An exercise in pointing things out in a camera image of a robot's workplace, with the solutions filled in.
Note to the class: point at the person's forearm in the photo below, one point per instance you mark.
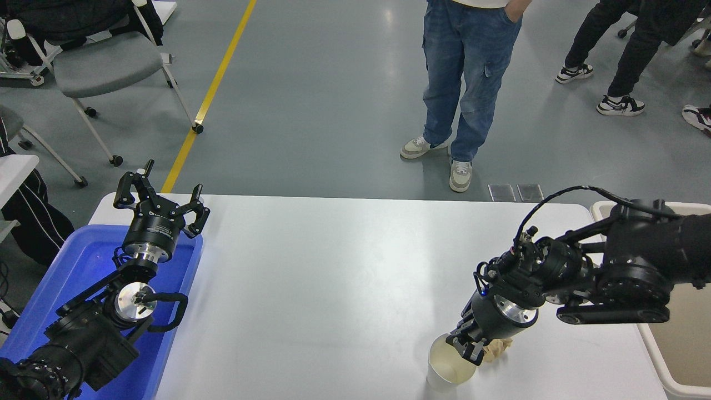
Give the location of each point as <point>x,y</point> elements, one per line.
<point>521,8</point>

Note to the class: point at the crumpled tan paper ball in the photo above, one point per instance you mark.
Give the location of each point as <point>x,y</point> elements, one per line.
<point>497,349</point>

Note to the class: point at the blue plastic tray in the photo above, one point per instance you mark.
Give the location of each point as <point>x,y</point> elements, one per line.
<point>83,261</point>

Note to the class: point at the person standing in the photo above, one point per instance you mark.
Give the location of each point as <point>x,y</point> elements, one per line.
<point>461,72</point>

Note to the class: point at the metal floor plate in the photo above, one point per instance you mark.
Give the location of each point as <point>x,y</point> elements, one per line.
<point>530,192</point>
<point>501,192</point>

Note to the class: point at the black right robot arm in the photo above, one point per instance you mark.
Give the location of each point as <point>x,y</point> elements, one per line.
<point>633,261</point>

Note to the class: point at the black jacket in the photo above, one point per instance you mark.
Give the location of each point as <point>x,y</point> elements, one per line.
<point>66,16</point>

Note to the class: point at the grey chair with casters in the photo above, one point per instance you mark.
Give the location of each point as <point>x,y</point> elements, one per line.
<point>105,64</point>
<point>8,122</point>

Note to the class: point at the small white table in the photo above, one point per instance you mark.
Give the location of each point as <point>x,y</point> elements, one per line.
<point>14,172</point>

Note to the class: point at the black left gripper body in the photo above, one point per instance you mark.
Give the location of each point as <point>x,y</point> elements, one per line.
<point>153,228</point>

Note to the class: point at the person's shoe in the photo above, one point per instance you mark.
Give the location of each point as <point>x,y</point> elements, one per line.
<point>699,118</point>

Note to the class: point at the white paper cup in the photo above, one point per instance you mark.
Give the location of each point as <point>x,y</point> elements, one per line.
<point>444,366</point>

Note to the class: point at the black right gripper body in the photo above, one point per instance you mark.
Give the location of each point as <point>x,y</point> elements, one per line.
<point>489,319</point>

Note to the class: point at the person walking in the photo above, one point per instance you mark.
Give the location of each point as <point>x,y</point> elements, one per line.
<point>639,50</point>

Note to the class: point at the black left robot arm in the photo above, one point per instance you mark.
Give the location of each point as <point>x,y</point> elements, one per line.
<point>83,344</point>

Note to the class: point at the person seated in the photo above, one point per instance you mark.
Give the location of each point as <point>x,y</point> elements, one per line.
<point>39,222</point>

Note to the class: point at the large pale dustbin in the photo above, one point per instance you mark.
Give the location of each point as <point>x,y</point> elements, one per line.
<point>683,355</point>

